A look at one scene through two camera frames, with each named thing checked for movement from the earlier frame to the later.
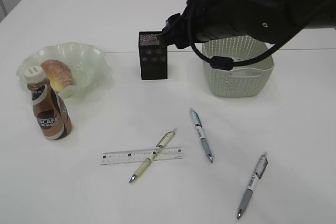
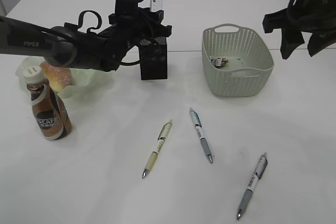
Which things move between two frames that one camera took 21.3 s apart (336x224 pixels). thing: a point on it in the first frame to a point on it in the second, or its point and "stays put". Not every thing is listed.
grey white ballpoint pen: (259, 172) stays put
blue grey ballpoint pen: (197, 121) stays put
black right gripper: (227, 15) to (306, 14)
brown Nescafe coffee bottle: (51, 115) stays put
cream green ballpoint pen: (159, 146) to (161, 138)
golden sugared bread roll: (59, 73) stays put
